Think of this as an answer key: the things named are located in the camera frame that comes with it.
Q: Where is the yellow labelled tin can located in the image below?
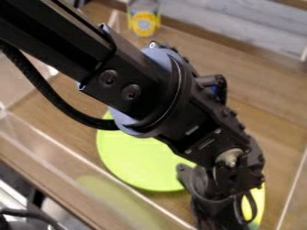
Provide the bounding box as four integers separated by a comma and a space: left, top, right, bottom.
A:
127, 0, 160, 38

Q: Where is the yellow green banana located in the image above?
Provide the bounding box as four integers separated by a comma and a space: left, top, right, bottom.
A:
242, 187, 266, 230

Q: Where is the green round plate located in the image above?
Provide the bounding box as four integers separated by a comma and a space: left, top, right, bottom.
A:
96, 111, 198, 192

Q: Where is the clear acrylic enclosure wall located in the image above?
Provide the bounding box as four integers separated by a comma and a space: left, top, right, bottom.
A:
0, 104, 195, 230

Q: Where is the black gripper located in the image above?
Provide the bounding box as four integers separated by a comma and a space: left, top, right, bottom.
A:
175, 163, 259, 230

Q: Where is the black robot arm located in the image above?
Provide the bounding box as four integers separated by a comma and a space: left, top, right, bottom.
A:
0, 0, 266, 230

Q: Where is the black cable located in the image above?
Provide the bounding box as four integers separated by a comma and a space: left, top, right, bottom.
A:
0, 41, 120, 131

